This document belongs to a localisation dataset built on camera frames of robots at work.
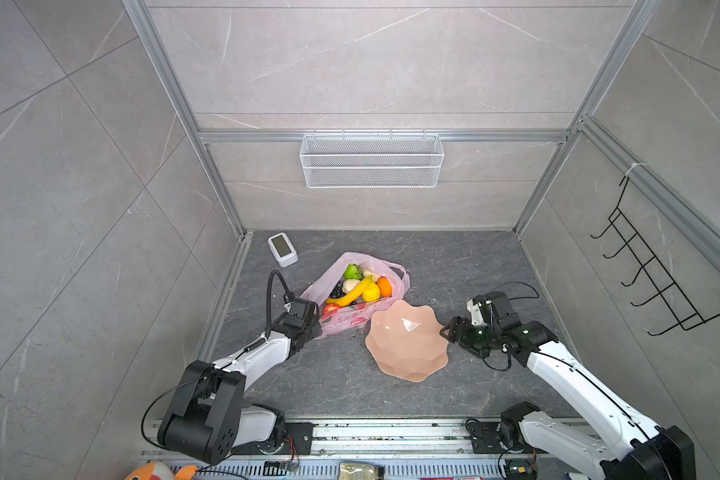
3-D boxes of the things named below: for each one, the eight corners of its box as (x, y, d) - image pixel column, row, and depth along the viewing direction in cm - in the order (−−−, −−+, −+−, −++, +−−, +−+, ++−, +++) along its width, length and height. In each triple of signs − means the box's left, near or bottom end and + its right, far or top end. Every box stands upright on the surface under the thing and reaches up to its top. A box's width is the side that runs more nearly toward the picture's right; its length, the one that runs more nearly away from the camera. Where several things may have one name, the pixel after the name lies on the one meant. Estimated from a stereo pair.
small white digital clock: (282, 271, 110) (279, 262, 106) (268, 246, 118) (264, 237, 114) (301, 262, 113) (299, 253, 109) (286, 238, 121) (283, 229, 117)
